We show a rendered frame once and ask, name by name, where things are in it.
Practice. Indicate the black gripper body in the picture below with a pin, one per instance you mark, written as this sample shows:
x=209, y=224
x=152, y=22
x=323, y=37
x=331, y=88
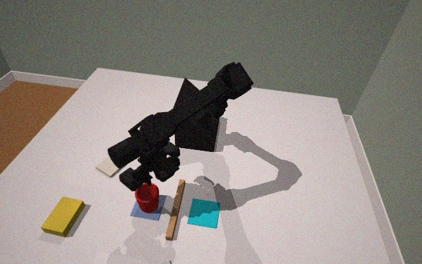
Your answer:
x=134, y=179

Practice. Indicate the beige flat square tile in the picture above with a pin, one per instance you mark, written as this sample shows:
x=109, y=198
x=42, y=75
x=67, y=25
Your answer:
x=107, y=167

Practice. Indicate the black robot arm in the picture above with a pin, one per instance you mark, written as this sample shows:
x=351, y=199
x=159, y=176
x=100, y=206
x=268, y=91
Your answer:
x=230, y=82

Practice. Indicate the yellow rectangular block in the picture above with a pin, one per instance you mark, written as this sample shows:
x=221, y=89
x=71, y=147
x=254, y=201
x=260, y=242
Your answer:
x=63, y=217

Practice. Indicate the long wooden beam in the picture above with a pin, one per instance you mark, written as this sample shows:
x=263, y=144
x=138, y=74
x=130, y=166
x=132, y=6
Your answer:
x=175, y=211

